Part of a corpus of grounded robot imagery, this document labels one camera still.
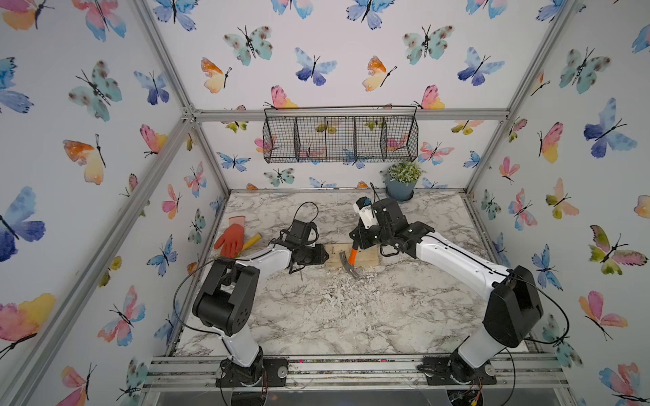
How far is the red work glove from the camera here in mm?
1003

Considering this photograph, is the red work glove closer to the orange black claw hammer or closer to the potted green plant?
the orange black claw hammer

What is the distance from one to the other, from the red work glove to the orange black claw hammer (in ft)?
Result: 1.35

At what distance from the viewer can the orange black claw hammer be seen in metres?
0.87
